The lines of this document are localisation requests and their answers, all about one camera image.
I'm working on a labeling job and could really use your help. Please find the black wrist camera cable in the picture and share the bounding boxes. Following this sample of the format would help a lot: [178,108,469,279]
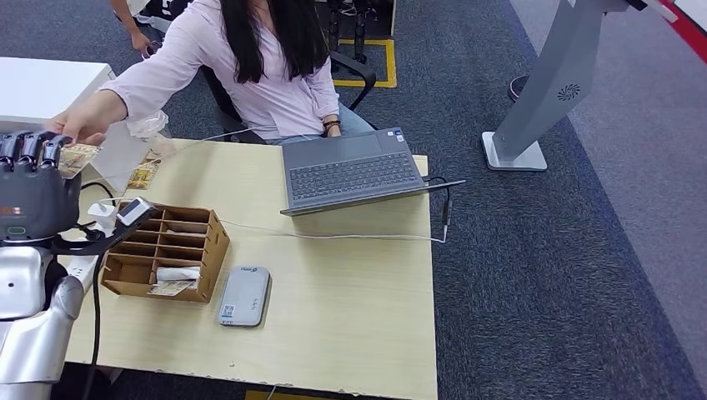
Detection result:
[81,251,108,400]

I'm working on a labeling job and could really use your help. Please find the black stand legs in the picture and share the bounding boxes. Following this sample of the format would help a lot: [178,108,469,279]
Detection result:
[325,0,396,64]

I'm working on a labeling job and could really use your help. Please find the black office chair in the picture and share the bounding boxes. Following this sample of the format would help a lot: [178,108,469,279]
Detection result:
[201,50,378,146]

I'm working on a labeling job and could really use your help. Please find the grey kiosk stand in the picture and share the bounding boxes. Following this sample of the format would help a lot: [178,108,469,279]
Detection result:
[481,0,680,173]

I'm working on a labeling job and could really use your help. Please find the black adapter cable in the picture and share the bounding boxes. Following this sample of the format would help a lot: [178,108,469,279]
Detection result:
[79,181,117,210]

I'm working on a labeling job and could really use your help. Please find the clear plastic bag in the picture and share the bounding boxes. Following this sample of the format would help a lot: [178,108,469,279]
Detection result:
[125,110,177,158]

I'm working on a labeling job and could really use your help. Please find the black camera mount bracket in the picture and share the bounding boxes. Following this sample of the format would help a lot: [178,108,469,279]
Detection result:
[52,207,158,256]

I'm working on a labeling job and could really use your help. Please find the black laptop plug cable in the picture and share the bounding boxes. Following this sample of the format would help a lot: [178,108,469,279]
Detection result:
[424,176,454,244]

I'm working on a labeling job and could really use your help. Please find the grey card reader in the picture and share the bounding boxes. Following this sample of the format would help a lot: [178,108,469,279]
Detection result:
[218,265,273,328]

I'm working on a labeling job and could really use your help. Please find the yellow floor tape frame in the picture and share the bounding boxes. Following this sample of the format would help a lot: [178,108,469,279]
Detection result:
[333,38,399,89]

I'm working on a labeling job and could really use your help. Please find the red barrier strip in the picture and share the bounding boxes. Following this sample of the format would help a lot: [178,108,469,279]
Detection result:
[659,0,707,64]

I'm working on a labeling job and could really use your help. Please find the long white cable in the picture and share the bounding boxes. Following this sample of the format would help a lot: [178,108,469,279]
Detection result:
[219,219,449,244]

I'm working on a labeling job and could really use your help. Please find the yellow snack packet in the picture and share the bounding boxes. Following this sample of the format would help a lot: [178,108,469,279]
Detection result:
[127,150,164,191]

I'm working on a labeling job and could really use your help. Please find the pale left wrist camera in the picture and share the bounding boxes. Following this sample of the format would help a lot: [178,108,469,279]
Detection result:
[116,197,157,228]

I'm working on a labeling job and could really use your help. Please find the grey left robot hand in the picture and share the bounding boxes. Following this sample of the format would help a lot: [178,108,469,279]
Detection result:
[0,131,83,244]

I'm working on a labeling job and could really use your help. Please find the black power plug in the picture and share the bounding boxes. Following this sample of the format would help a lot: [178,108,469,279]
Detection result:
[76,220,107,243]

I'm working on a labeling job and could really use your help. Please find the white paper roll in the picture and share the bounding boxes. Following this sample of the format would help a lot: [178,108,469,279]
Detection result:
[156,266,202,283]

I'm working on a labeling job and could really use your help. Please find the cardboard card organizer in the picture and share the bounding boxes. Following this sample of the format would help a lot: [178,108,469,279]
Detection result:
[101,202,232,305]

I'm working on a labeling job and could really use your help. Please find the person's right hand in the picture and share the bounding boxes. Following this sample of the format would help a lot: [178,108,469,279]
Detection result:
[45,99,125,146]

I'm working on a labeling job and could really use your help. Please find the white charger plug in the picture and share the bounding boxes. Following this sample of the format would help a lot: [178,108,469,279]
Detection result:
[88,202,118,233]

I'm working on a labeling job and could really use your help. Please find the white cabinet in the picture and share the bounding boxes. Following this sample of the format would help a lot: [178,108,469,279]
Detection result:
[0,57,153,193]

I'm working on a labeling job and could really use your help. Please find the crouching person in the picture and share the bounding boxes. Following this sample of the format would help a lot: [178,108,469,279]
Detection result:
[110,0,192,57]

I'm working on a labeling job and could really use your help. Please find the white power strip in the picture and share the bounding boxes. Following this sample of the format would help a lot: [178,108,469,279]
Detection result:
[65,252,102,293]

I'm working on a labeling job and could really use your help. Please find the black round base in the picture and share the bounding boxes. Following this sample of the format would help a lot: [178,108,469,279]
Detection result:
[508,75,531,104]

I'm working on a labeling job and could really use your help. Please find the seated person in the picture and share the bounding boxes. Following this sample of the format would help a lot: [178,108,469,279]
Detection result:
[43,0,377,148]

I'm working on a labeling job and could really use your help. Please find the grey laptop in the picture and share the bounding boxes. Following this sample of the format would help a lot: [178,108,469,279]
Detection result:
[279,127,467,218]

